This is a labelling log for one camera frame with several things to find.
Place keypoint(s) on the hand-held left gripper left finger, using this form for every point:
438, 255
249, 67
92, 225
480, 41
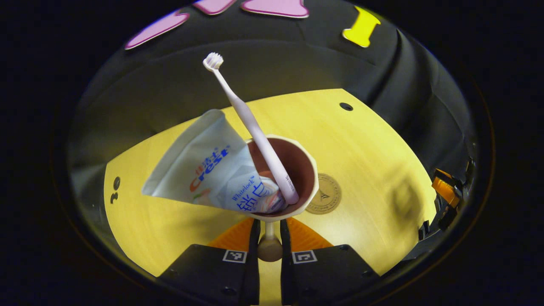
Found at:
254, 263

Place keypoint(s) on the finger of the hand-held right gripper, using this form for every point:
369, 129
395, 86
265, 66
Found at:
446, 219
444, 189

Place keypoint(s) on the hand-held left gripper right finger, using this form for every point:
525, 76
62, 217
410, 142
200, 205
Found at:
285, 263

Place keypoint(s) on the round brown coaster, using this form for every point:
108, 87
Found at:
329, 195

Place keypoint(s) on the white toothpaste tube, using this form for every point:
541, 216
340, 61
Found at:
204, 165

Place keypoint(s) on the pale pink toothbrush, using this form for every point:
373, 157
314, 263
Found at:
255, 127

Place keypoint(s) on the wooden desktop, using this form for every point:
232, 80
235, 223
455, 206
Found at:
374, 161

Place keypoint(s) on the black backdrop cloth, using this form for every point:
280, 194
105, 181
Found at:
276, 63

